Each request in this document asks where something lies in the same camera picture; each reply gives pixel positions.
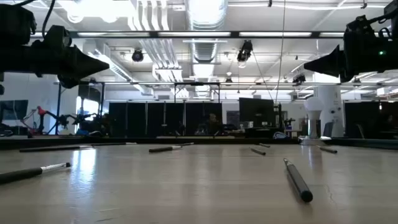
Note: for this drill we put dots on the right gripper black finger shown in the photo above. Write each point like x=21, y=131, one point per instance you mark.
x=335, y=71
x=332, y=57

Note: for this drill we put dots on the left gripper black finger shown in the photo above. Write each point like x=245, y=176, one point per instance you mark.
x=81, y=59
x=71, y=76

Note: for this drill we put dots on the thin black makeup brush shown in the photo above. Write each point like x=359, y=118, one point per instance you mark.
x=258, y=152
x=161, y=149
x=46, y=149
x=329, y=150

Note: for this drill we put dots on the black background robot arm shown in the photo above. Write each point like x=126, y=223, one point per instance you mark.
x=63, y=119

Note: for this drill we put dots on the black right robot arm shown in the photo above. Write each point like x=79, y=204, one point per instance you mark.
x=392, y=9

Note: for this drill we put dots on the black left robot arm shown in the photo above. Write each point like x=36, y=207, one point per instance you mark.
x=15, y=25

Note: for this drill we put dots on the red robot arm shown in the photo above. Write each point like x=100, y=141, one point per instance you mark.
x=41, y=111

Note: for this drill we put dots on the white round column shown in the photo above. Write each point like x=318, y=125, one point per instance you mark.
x=334, y=102

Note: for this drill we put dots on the black ceiling spotlight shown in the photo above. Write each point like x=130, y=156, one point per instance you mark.
x=299, y=79
x=244, y=51
x=137, y=55

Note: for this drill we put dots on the white bulb chrome lamp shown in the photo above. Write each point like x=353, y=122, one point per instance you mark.
x=314, y=105

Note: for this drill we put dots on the grey office chair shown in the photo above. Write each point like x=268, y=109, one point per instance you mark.
x=328, y=129

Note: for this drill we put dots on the large black monitor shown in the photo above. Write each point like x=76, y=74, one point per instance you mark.
x=256, y=112

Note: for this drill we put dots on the tiny black marker far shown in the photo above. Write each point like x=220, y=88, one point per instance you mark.
x=265, y=145

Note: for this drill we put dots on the small dark board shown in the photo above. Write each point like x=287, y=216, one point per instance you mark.
x=232, y=118

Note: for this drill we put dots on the person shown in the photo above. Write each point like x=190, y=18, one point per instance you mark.
x=213, y=123

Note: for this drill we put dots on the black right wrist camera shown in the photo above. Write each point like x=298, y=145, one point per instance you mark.
x=360, y=25

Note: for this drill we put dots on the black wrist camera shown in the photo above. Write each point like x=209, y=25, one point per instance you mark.
x=56, y=35
x=360, y=25

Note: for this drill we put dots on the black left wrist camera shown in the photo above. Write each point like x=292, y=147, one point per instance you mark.
x=56, y=35

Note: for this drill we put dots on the dark station frame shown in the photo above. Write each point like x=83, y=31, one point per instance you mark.
x=58, y=109

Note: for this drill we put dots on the dark wall monitor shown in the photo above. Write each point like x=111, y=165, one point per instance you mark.
x=14, y=109

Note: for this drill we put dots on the black partition wall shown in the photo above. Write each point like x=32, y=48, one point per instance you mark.
x=136, y=119
x=360, y=119

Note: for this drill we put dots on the black station frame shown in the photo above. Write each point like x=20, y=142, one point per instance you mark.
x=196, y=83

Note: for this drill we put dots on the black table frame rail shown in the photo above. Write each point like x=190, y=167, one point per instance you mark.
x=186, y=141

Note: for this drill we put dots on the silver ceiling air duct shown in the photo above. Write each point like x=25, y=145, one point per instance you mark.
x=206, y=12

